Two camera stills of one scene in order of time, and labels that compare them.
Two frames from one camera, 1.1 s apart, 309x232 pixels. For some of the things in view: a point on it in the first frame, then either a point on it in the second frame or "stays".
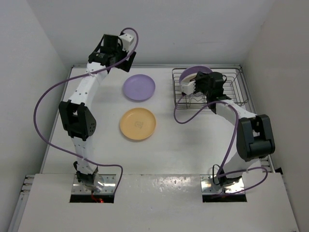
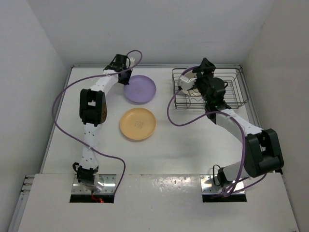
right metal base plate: x=208 y=187 stays
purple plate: x=139 y=88 stays
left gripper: x=124 y=65 to x=125 y=81
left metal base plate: x=108 y=181 stays
